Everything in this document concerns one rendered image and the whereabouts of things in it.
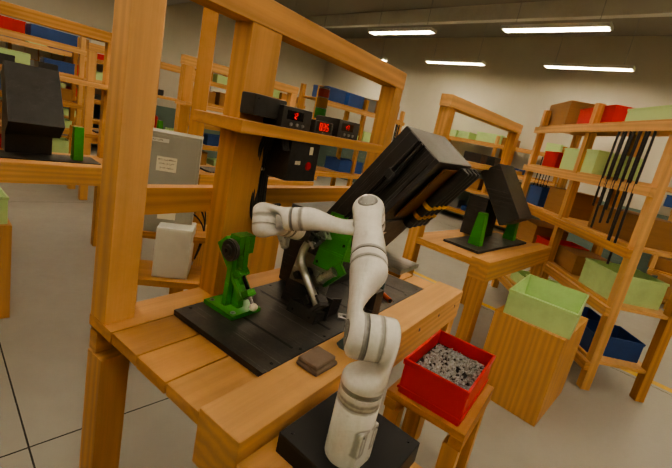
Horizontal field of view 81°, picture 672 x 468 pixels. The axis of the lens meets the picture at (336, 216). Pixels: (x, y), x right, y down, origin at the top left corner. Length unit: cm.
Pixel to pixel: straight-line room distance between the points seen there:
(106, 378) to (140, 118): 80
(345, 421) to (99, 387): 86
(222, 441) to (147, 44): 99
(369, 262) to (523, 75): 1023
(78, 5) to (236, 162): 1003
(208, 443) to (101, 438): 63
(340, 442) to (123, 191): 85
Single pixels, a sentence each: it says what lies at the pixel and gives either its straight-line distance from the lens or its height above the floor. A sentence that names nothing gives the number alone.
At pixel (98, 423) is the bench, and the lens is 158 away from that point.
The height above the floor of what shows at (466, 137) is 204.
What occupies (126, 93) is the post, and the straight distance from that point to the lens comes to 120.
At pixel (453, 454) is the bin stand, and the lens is 140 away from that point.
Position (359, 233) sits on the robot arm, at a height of 133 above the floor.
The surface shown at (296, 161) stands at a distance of 149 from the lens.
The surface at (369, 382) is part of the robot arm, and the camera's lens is 84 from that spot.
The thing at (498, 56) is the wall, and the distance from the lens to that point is 1137.
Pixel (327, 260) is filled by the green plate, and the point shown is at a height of 110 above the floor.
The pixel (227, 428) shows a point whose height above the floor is 90.
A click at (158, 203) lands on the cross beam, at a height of 122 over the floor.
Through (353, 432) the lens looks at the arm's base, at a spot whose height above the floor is 99.
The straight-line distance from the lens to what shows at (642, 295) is 389.
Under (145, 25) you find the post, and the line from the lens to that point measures 123.
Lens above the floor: 157
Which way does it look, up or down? 12 degrees down
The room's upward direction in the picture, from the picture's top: 12 degrees clockwise
